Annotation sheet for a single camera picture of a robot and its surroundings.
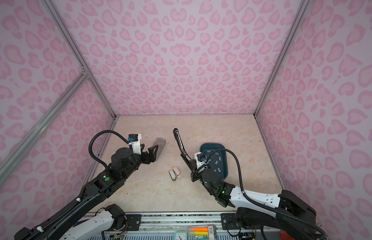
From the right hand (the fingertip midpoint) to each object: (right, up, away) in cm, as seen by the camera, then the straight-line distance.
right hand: (190, 160), depth 77 cm
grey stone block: (-20, +7, +24) cm, 32 cm away
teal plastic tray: (+18, -4, +17) cm, 24 cm away
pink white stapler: (-9, -9, +8) cm, 15 cm away
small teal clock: (-4, -32, -9) cm, 34 cm away
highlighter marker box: (+5, -31, -8) cm, 33 cm away
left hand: (-19, +10, -4) cm, 21 cm away
